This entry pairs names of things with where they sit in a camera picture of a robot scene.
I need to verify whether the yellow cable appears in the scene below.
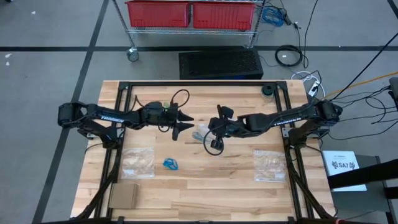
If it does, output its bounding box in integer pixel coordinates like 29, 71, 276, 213
310, 70, 398, 104

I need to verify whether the white power strip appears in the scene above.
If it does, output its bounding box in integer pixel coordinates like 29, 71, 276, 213
307, 80, 321, 98

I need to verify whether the black and grey cart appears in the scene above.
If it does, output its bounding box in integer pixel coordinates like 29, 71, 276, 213
326, 155, 398, 224

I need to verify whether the blue cable bundle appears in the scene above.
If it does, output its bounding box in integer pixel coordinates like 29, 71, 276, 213
167, 158, 180, 172

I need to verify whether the brown cardboard piece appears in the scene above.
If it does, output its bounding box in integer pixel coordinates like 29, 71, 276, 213
108, 182, 140, 210

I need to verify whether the clear plastic zip bag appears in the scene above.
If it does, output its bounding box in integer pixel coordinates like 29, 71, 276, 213
252, 150, 287, 183
121, 147, 155, 180
190, 123, 215, 143

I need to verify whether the black aluminium table frame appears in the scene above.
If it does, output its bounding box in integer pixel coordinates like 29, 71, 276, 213
70, 80, 338, 224

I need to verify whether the blue cable coil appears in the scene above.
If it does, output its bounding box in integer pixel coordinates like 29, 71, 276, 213
262, 6, 286, 27

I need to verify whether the green and black spool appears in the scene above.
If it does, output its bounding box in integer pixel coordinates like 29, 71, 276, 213
261, 83, 275, 98

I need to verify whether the red plastic bin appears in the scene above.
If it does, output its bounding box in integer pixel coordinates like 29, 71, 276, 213
125, 0, 192, 29
192, 1, 256, 31

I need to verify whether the white cable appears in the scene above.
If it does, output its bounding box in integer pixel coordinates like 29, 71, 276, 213
290, 70, 326, 100

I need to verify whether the chrome wire shelf cart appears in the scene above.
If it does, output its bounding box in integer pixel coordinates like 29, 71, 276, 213
111, 0, 267, 62

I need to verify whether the black right camera cable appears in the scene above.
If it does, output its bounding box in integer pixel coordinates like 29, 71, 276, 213
203, 130, 225, 156

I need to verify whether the long black cable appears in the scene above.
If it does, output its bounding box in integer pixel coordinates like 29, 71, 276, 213
303, 0, 320, 69
328, 39, 398, 103

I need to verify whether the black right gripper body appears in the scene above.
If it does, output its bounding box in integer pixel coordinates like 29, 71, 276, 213
207, 105, 241, 151

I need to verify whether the black left camera cable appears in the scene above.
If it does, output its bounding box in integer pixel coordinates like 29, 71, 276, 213
170, 89, 191, 110

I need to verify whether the black camera cable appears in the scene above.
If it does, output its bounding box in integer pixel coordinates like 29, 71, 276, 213
203, 130, 225, 156
170, 89, 191, 110

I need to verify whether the black cable coil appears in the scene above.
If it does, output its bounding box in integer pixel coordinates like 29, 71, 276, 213
274, 44, 304, 68

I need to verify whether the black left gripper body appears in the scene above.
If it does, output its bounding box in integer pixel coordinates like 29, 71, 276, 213
145, 101, 182, 142

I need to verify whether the white printed paper sign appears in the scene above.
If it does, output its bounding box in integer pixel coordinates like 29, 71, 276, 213
322, 150, 368, 192

